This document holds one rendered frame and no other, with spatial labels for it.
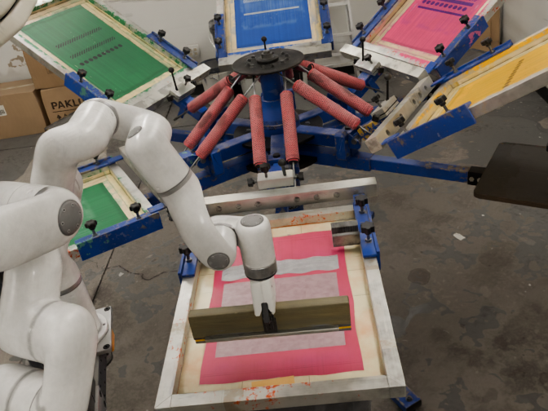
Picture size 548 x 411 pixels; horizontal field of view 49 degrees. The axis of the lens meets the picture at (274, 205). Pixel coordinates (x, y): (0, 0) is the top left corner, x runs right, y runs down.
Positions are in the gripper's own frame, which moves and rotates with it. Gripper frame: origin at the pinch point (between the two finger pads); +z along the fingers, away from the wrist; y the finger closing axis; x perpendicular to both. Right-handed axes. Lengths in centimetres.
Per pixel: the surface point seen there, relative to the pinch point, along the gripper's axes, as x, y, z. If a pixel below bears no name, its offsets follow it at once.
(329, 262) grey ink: 15.6, -38.1, 13.8
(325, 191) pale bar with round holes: 17, -68, 6
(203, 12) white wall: -73, -459, 32
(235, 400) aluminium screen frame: -9.5, 13.8, 11.2
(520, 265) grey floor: 115, -143, 109
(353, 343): 19.4, -4.0, 14.5
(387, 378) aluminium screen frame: 25.9, 11.4, 11.0
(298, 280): 5.9, -32.0, 14.6
